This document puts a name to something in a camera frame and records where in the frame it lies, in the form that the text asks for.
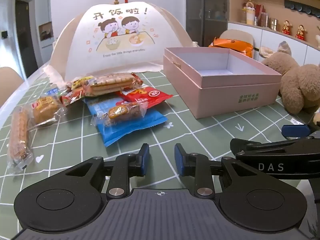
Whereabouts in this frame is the small brown pastry packet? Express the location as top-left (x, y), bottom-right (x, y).
top-left (91, 102), bottom-right (147, 128)

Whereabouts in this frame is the large blue snack packet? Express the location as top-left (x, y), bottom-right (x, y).
top-left (84, 97), bottom-right (167, 147)

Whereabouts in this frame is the gold figurine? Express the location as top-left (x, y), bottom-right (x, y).
top-left (282, 20), bottom-right (293, 35)
top-left (296, 25), bottom-right (308, 40)

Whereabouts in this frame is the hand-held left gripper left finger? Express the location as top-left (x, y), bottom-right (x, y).
top-left (65, 144), bottom-right (150, 198)

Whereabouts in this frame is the beige chair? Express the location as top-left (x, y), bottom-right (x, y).
top-left (219, 29), bottom-right (256, 55)
top-left (0, 67), bottom-right (24, 107)

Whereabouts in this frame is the pink cardboard box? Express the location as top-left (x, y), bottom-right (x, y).
top-left (163, 47), bottom-right (282, 119)

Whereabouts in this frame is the large clear biscuit pack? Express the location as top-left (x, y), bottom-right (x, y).
top-left (84, 72), bottom-right (143, 97)

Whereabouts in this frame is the yellow white cup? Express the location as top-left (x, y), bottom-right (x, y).
top-left (246, 8), bottom-right (256, 26)

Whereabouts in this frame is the brown plush toy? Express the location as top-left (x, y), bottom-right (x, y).
top-left (259, 41), bottom-right (320, 115)

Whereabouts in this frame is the red bag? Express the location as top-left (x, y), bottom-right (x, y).
top-left (255, 4), bottom-right (266, 20)

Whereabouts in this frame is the orange bag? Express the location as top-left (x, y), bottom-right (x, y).
top-left (209, 37), bottom-right (254, 58)

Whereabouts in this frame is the red spicy snack packet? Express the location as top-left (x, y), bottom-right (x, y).
top-left (117, 86), bottom-right (174, 109)

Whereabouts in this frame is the printed mesh food cover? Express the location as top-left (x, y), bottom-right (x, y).
top-left (44, 1), bottom-right (199, 82)

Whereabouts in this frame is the dark door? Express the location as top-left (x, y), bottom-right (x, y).
top-left (15, 0), bottom-right (38, 80)

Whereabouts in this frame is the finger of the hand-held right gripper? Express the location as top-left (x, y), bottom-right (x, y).
top-left (230, 138), bottom-right (300, 158)
top-left (281, 124), bottom-right (320, 139)

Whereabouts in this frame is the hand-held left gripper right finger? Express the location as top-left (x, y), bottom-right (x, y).
top-left (174, 143), bottom-right (259, 198)

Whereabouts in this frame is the glass door cabinet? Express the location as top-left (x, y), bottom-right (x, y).
top-left (186, 0), bottom-right (229, 47)

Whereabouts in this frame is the long clear cracker pack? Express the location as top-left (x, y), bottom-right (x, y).
top-left (7, 106), bottom-right (34, 175)

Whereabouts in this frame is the round cake packet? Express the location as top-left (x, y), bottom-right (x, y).
top-left (30, 95), bottom-right (67, 125)

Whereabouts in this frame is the yellow red snack packet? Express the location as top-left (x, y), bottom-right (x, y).
top-left (66, 76), bottom-right (95, 91)

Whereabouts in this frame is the red chicken packet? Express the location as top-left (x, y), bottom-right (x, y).
top-left (60, 90), bottom-right (86, 104)

